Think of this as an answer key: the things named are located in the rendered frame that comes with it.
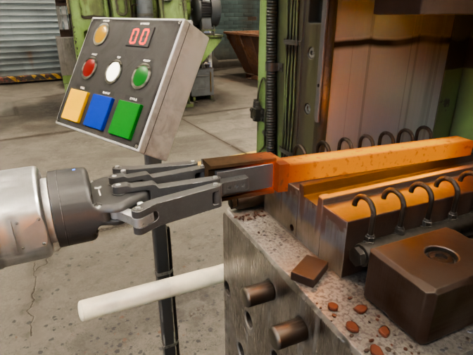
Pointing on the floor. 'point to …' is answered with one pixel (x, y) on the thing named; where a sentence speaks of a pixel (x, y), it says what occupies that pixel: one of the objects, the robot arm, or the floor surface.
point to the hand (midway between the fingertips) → (241, 175)
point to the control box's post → (160, 244)
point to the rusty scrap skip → (246, 50)
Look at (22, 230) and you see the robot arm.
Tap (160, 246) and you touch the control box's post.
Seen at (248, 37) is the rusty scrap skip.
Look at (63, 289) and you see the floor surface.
